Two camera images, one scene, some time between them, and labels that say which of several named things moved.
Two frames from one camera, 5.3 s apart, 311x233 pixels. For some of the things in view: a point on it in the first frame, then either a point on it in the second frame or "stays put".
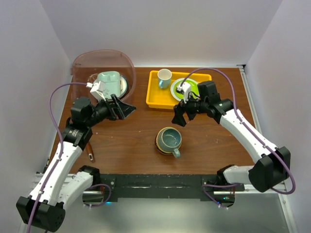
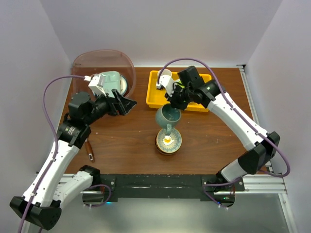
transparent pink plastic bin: x=88 y=63 stays put
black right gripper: x=179 y=110 -> x=173 y=99
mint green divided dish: x=112 y=81 stays put
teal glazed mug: x=169 y=140 -> x=167 y=117
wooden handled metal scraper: x=90 y=151 stays put
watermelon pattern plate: x=123 y=84 stays put
